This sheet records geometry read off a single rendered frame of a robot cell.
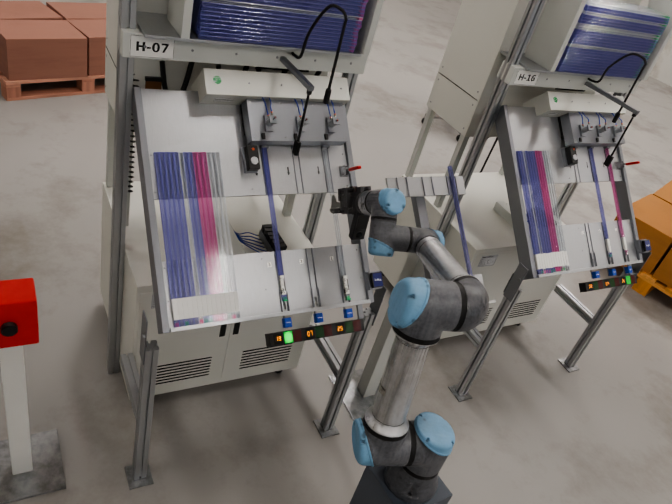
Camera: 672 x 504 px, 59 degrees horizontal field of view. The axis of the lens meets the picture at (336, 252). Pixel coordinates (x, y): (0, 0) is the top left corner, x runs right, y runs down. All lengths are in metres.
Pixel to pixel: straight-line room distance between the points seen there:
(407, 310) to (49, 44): 3.66
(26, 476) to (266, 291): 1.02
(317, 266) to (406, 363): 0.62
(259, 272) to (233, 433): 0.81
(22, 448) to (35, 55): 2.95
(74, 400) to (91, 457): 0.27
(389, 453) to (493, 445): 1.26
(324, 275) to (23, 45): 3.07
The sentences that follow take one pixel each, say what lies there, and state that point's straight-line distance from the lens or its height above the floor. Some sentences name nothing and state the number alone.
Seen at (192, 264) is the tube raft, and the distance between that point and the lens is 1.78.
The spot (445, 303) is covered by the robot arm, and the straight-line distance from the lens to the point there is 1.35.
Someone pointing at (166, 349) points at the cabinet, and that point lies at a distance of 2.28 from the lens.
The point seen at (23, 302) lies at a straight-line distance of 1.76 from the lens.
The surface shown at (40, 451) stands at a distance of 2.39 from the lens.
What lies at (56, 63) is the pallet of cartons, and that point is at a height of 0.24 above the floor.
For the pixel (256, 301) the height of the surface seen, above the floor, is 0.75.
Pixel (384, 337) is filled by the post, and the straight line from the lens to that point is 2.45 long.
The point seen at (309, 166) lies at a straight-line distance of 1.99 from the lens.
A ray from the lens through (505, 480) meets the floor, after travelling 2.71.
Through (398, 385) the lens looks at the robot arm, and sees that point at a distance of 1.46.
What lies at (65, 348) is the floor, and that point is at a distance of 2.71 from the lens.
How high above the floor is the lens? 1.95
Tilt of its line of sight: 34 degrees down
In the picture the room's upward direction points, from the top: 17 degrees clockwise
